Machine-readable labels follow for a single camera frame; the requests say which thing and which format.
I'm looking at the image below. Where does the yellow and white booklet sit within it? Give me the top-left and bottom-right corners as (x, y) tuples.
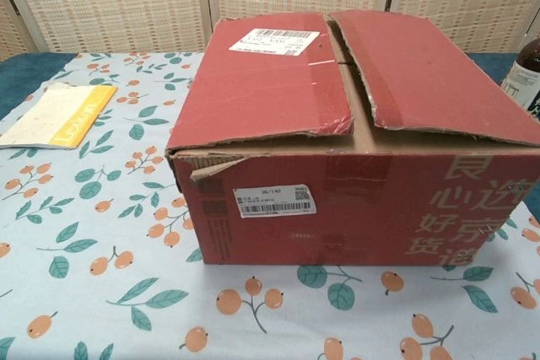
(0, 82), (119, 151)

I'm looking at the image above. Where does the dark bottle with label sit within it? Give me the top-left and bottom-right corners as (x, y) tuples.
(500, 37), (540, 119)

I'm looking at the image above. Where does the red cardboard shipping box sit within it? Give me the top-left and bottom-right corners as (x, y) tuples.
(165, 8), (540, 267)

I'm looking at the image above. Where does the floral fruit print tablecloth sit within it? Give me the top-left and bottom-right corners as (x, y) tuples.
(0, 51), (540, 360)

